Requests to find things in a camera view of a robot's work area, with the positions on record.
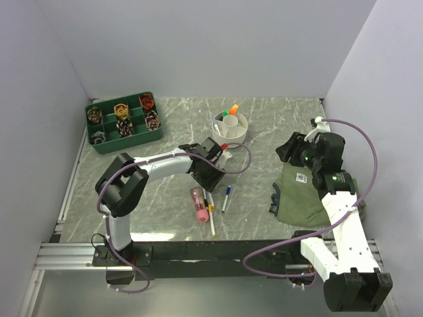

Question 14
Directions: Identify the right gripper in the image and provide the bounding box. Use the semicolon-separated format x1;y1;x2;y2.
275;131;323;171

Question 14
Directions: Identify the black white pen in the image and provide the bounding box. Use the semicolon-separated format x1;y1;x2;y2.
202;188;209;209

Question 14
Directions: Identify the blue white marker pen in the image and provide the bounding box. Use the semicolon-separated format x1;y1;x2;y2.
221;186;231;213

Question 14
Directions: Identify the yellow white marker pen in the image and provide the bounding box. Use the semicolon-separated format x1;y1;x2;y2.
208;204;217;238

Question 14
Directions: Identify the clear pink crayon tube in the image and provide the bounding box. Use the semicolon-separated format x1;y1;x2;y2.
190;187;210;223

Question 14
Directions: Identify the white round divided container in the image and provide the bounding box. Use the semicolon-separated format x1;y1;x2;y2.
211;112;249;149

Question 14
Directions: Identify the lilac white marker pen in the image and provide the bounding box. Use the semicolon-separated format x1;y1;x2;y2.
212;117;220;135

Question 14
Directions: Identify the black orange highlighter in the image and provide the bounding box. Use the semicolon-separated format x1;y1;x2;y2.
229;104;239;115

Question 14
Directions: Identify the orange white marker pen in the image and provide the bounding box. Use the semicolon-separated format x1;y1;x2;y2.
208;192;215;210

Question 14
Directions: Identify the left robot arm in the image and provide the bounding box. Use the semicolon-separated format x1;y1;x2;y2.
95;137;232;265

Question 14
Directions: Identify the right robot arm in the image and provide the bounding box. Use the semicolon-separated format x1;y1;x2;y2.
276;132;393;312

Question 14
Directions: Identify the green t-shirt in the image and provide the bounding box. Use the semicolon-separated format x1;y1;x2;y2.
270;163;367;227

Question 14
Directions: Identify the pink patterned rolled tie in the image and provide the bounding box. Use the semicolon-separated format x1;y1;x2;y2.
144;110;161;131

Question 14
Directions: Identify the dark floral rolled tie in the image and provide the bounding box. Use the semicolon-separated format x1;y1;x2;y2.
116;118;134;138

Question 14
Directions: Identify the orange rolled tie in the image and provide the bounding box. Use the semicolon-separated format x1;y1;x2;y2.
139;93;155;112

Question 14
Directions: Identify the green compartment tray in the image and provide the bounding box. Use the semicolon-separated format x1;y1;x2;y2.
85;92;163;155

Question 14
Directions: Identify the grey rolled tie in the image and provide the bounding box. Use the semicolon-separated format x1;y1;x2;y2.
89;131;106;145

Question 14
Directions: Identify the brown rolled tie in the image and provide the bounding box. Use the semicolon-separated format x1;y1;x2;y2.
87;106;102;125

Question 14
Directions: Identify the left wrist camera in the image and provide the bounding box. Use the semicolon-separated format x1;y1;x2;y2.
215;143;232;168

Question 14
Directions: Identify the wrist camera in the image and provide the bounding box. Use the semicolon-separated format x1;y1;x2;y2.
215;143;232;168
304;116;330;142

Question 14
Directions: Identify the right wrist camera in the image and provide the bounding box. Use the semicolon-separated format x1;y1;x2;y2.
304;116;330;142

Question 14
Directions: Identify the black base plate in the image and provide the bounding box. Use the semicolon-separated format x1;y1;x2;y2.
91;239;328;281

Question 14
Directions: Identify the aluminium rail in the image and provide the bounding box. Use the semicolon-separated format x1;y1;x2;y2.
34;240;384;271

